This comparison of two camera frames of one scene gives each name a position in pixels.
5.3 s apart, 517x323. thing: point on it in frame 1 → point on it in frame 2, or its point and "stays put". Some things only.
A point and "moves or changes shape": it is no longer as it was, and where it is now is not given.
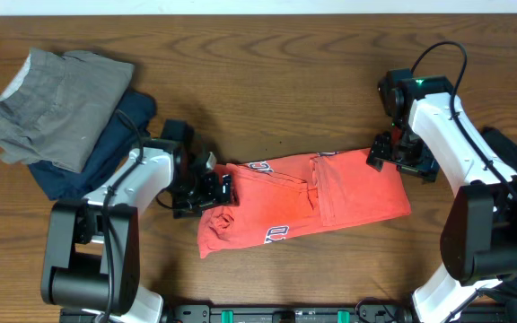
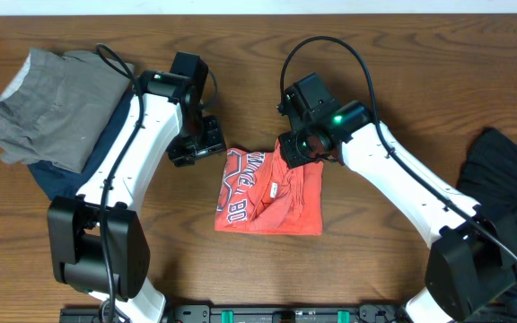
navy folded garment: (128, 126) stays put
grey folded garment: (52, 108) stays put
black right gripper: (425, 166) → (292, 156)
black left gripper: (210, 198) → (214, 143)
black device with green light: (222, 313) stays put
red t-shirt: (290, 195) moves or changes shape
